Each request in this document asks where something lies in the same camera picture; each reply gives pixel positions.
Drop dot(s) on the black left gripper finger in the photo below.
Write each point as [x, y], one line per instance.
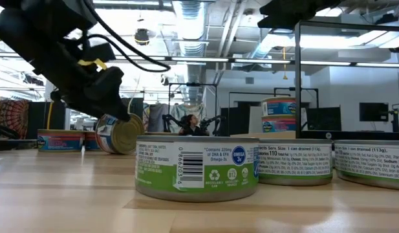
[108, 108]

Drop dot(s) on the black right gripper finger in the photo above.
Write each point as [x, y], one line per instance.
[273, 19]

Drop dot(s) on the green label silver-lid can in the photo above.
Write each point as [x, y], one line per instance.
[370, 163]
[196, 168]
[294, 161]

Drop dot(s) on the background black robot arm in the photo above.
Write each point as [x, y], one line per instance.
[168, 121]
[212, 122]

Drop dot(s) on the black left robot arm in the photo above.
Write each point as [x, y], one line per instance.
[31, 26]

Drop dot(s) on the yellow tape tag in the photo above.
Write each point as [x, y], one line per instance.
[89, 62]

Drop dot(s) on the black monitor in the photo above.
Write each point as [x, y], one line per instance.
[136, 105]
[325, 119]

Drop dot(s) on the black panel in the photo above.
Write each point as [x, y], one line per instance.
[37, 118]

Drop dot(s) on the black dome ceiling fixture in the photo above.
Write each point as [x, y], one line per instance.
[141, 36]

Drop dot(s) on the red patterned tapestry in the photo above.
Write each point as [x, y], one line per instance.
[11, 115]

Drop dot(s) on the person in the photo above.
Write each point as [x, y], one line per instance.
[190, 128]

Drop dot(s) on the thin wooden board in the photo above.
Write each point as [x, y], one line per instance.
[247, 135]

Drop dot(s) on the silver ventilation duct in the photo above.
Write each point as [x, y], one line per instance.
[262, 48]
[191, 26]

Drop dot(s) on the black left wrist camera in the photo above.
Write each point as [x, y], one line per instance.
[100, 51]

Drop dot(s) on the black metal frame stand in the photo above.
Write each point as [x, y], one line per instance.
[283, 88]
[192, 84]

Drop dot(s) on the ceiling light rail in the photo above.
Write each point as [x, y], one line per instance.
[199, 59]

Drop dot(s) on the black wall screen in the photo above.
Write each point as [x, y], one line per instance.
[373, 112]

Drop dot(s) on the black camera on stand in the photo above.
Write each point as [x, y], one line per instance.
[395, 121]

